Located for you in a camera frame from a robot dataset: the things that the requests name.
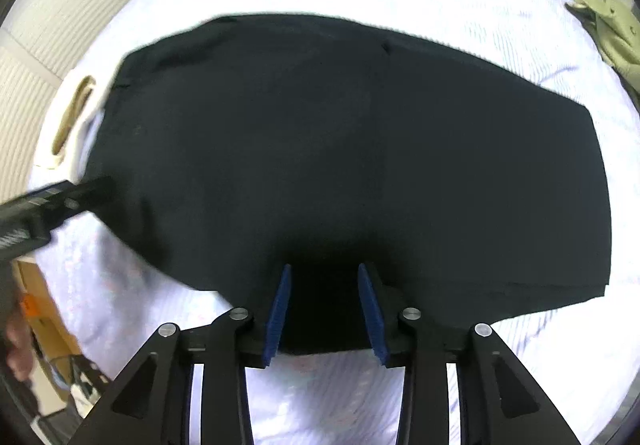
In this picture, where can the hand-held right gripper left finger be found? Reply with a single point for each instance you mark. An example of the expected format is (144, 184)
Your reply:
(277, 320)

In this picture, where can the black pants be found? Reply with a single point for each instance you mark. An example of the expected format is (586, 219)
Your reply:
(350, 150)

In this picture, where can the green knit garment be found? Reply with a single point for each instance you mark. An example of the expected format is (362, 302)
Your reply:
(617, 30)

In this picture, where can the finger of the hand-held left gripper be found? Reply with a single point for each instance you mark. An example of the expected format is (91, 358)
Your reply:
(85, 195)

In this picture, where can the cardboard box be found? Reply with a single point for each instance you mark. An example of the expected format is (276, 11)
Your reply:
(47, 305)

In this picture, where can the person's left hand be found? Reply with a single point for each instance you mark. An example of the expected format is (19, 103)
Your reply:
(19, 350)

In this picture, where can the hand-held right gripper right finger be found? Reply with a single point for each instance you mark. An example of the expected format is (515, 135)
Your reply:
(372, 320)

